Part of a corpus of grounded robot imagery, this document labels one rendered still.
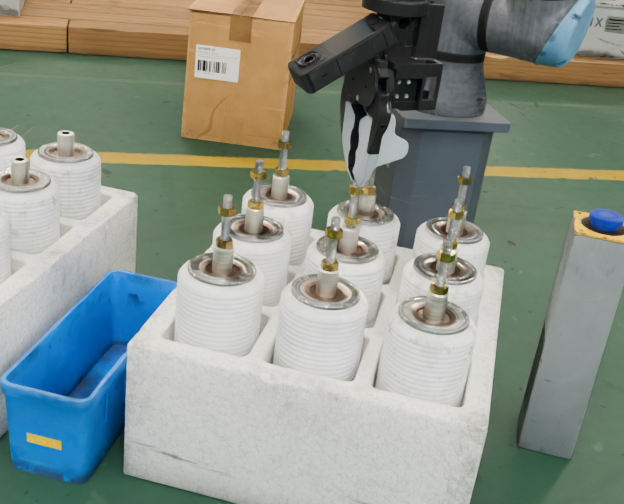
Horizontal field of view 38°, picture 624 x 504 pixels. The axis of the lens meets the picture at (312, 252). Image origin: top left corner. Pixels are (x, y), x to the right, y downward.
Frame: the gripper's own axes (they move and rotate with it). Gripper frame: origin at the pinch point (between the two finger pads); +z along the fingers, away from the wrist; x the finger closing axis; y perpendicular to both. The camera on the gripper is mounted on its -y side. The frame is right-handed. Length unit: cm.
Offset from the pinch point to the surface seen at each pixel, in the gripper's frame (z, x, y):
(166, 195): 35, 75, 1
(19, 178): 8.9, 24.9, -33.5
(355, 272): 10.4, -4.6, -0.4
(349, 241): 8.2, -1.0, 0.2
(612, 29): 17, 152, 178
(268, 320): 17.5, -1.4, -9.3
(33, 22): 27, 186, -8
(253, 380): 17.6, -12.3, -15.3
